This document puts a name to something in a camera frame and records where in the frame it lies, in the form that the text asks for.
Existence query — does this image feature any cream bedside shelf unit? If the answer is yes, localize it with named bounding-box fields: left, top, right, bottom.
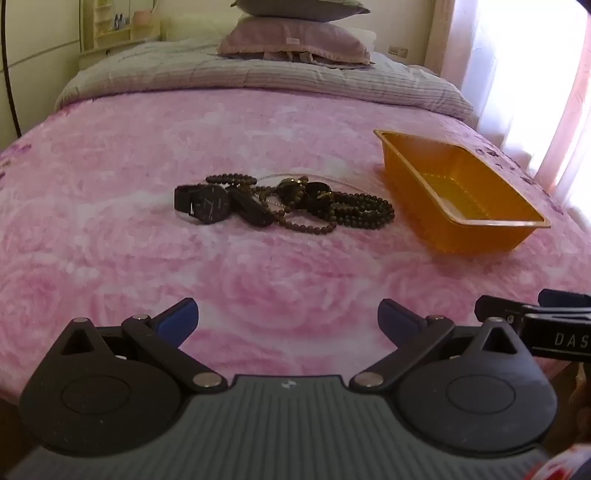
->
left=78, top=0, right=162, bottom=70

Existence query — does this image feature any black wrist watch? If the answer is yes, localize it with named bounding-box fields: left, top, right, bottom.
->
left=174, top=184, right=275, bottom=228

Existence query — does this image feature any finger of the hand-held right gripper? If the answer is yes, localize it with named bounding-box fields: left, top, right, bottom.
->
left=539, top=288, right=591, bottom=311
left=475, top=295, right=591, bottom=330

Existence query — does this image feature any white pearl necklace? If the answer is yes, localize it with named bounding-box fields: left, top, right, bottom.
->
left=256, top=173, right=356, bottom=208

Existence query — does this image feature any red white patterned clothing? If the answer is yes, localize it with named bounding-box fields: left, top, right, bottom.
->
left=526, top=443, right=591, bottom=480

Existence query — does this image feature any cream wardrobe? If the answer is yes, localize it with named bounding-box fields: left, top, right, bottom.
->
left=0, top=0, right=85, bottom=153

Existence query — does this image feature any pink rose pattern blanket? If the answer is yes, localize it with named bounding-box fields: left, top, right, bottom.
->
left=0, top=88, right=580, bottom=407

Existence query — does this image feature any mauve pillow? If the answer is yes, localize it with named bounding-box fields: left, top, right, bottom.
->
left=217, top=16, right=372, bottom=68

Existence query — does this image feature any person's right hand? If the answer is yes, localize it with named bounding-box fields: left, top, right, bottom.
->
left=567, top=362, right=591, bottom=418

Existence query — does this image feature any black curved pole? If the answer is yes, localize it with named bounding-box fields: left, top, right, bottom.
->
left=0, top=0, right=22, bottom=139

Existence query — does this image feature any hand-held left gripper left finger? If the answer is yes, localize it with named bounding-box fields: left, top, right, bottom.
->
left=50, top=298, right=228, bottom=394

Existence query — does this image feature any dark bead string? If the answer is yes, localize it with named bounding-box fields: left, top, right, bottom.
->
left=323, top=190, right=396, bottom=230

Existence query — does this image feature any striped grey duvet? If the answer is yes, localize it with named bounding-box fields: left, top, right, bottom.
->
left=54, top=39, right=474, bottom=121

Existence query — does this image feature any grey green pillow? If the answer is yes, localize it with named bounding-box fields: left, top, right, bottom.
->
left=231, top=0, right=370, bottom=21

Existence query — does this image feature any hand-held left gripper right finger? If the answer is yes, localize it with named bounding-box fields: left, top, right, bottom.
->
left=349, top=299, right=532, bottom=393

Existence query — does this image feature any yellow plastic tray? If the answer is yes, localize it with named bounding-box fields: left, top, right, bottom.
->
left=373, top=130, right=551, bottom=254

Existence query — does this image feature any pink sheer curtain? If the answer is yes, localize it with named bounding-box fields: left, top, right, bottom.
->
left=425, top=0, right=591, bottom=217

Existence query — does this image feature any brown bead string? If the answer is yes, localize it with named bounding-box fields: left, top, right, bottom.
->
left=205, top=173, right=334, bottom=235

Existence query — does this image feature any gold watch with dark strap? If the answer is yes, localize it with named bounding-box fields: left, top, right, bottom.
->
left=276, top=178, right=334, bottom=214

